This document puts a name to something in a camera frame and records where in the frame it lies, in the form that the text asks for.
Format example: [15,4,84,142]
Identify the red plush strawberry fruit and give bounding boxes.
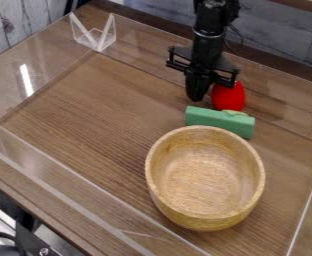
[210,81,245,112]

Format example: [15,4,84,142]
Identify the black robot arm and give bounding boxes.
[166,0,240,102]

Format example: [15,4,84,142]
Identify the wooden oval bowl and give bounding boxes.
[145,126,265,232]

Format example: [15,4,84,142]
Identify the clear acrylic tray enclosure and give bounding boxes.
[0,18,312,256]

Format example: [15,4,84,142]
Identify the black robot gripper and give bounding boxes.
[166,31,239,102]

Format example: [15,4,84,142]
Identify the green foam block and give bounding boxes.
[185,106,255,139]

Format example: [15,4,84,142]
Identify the black equipment with cable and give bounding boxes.
[0,221,64,256]

